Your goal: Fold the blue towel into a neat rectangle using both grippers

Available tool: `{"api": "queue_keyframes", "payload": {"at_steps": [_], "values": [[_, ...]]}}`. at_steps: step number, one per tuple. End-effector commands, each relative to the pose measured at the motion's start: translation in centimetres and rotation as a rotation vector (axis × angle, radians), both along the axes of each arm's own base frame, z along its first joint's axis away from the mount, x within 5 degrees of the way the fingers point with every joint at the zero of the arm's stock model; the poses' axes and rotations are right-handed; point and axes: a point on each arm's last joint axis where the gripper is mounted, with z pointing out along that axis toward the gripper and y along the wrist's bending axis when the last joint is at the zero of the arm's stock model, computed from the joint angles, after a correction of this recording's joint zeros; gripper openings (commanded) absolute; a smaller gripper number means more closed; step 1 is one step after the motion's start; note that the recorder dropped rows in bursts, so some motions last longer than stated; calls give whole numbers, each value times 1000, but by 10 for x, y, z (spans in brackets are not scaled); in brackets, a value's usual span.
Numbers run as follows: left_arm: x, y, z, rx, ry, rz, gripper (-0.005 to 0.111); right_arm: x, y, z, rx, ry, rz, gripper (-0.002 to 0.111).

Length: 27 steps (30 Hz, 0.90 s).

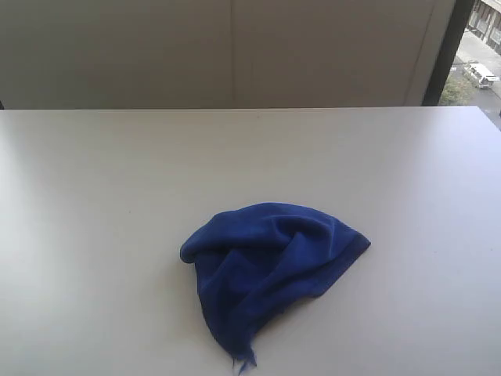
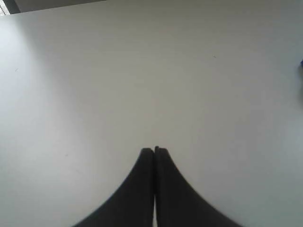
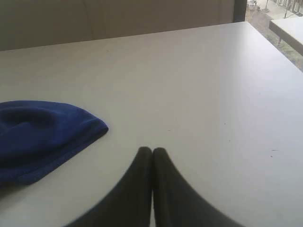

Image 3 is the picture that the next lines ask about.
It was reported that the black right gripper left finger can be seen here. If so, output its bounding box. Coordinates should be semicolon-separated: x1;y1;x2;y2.
67;147;152;227

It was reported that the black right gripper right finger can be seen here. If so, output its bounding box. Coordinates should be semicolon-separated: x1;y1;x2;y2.
152;148;241;227

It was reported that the blue towel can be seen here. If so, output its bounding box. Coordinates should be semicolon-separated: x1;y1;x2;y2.
0;101;108;185

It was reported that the white side table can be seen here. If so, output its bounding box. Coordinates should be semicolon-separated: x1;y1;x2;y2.
269;17;303;55

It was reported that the dark window frame post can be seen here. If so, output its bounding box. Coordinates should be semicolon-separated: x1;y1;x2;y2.
233;0;247;23

